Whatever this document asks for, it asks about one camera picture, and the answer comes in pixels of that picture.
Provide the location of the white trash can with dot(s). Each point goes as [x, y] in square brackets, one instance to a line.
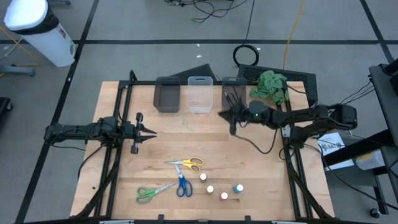
[40, 34]

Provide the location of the silver frame bracket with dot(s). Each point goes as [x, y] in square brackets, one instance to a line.
[287, 222]
[116, 222]

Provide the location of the black table edge clip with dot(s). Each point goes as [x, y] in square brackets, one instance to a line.
[247, 218]
[160, 217]

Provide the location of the black flat panel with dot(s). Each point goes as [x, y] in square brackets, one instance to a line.
[199, 71]

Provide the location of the black caster wheel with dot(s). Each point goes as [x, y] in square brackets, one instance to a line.
[375, 213]

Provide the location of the clear plastic bin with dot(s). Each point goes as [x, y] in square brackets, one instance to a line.
[200, 93]

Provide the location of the green potted plant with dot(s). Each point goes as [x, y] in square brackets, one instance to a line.
[269, 82]

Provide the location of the black aluminium table frame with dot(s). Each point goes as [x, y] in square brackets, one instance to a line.
[143, 82]

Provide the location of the grey plastic bin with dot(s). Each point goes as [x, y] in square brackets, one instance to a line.
[167, 99]
[234, 85]

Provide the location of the translucent plastic container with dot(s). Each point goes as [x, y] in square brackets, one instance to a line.
[370, 160]

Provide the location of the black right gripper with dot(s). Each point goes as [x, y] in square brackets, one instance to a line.
[239, 115]

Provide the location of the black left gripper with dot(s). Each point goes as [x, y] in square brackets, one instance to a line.
[135, 137]

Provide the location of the white label paper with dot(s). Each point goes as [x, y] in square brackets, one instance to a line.
[331, 143]

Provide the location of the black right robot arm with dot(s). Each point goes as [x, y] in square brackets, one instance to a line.
[298, 116]

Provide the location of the black perforated panel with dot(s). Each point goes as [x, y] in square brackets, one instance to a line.
[248, 73]

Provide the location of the black equipment cart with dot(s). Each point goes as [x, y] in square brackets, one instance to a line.
[385, 93]

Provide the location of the black floor object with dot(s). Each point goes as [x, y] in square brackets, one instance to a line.
[4, 104]

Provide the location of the white small bottle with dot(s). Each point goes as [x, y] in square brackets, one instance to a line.
[203, 177]
[210, 188]

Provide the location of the red paint bottle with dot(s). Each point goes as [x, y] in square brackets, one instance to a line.
[224, 196]

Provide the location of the blue paint bottle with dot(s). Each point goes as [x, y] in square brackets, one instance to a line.
[238, 188]

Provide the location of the grey stand foot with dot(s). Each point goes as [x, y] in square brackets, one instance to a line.
[15, 70]

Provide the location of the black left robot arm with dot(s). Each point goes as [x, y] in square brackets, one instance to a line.
[77, 130]

